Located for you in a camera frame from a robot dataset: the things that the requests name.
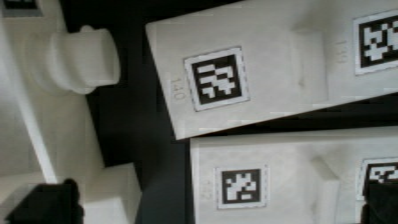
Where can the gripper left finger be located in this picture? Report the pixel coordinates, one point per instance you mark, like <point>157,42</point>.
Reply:
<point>50,205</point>

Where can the white cabinet body box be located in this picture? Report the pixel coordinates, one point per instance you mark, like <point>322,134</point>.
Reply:
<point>57,64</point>

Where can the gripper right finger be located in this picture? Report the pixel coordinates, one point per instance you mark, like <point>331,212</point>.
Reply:
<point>380,207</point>

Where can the white cabinet door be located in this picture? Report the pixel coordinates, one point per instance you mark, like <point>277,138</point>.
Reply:
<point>268,58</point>
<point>288,178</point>

